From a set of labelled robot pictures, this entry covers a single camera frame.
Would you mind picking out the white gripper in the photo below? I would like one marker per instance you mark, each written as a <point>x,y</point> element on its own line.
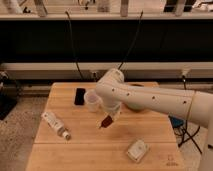
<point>112,112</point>

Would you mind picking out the red chili pepper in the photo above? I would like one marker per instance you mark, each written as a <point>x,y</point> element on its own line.
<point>106,122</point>

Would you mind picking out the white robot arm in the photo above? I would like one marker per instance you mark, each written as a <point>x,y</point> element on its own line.
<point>193,106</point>

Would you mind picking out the green ceramic bowl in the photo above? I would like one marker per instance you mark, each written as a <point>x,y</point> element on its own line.
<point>134,107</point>

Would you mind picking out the translucent white cup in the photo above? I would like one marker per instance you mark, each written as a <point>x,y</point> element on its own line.
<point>92,100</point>

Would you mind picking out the black smartphone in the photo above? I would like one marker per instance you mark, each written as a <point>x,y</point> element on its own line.
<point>79,96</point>

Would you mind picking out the white rectangular box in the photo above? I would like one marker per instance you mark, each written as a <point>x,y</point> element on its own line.
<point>137,150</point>

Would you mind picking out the white plastic bottle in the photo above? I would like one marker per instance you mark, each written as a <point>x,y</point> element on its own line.
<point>57,125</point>

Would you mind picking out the blue connector on floor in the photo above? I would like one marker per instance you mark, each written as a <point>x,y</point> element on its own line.
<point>176,123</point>

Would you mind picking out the wall power outlet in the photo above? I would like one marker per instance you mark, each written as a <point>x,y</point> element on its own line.
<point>94,75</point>

